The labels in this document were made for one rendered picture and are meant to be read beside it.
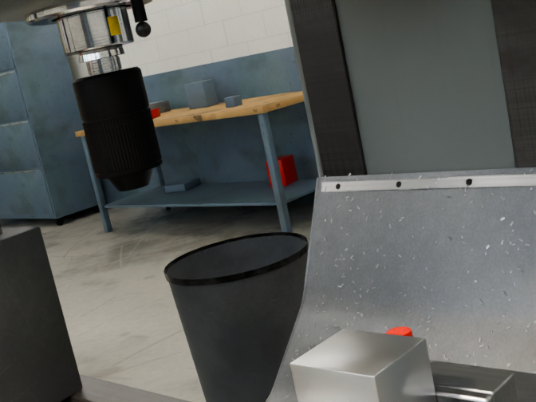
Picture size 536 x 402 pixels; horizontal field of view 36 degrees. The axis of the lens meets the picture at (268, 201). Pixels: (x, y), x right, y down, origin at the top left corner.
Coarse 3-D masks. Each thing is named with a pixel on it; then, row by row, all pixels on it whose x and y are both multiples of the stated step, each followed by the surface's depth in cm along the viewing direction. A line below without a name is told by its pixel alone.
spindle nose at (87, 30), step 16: (64, 16) 53; (80, 16) 52; (96, 16) 52; (128, 16) 55; (64, 32) 53; (80, 32) 52; (96, 32) 52; (128, 32) 54; (64, 48) 54; (80, 48) 53; (96, 48) 53
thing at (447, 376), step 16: (432, 368) 50; (448, 368) 49; (464, 368) 49; (480, 368) 48; (496, 368) 57; (448, 384) 47; (464, 384) 47; (480, 384) 46; (496, 384) 46; (512, 384) 47; (528, 384) 54; (448, 400) 46; (464, 400) 46; (480, 400) 45; (496, 400) 45; (512, 400) 47; (528, 400) 52
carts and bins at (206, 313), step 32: (192, 256) 278; (224, 256) 284; (256, 256) 284; (288, 256) 278; (192, 288) 244; (224, 288) 240; (256, 288) 241; (288, 288) 246; (192, 320) 250; (224, 320) 243; (256, 320) 243; (288, 320) 247; (192, 352) 259; (224, 352) 247; (256, 352) 245; (224, 384) 251; (256, 384) 248
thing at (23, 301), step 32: (0, 224) 86; (0, 256) 81; (32, 256) 84; (0, 288) 81; (32, 288) 84; (0, 320) 81; (32, 320) 84; (64, 320) 87; (0, 352) 81; (32, 352) 84; (64, 352) 87; (0, 384) 80; (32, 384) 83; (64, 384) 86
